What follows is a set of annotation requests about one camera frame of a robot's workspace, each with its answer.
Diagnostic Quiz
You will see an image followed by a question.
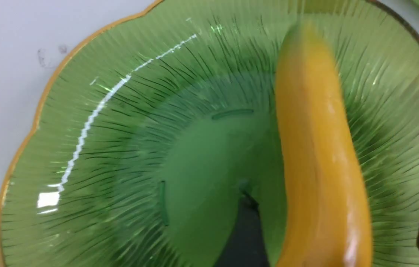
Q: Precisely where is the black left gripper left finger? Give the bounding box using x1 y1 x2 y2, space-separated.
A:
215 193 270 267

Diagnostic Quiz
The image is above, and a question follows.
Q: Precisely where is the yellow toy banana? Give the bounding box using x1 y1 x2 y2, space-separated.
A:
274 21 373 267

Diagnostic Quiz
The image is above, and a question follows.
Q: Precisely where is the green glass leaf plate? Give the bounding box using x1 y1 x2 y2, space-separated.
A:
0 0 419 267

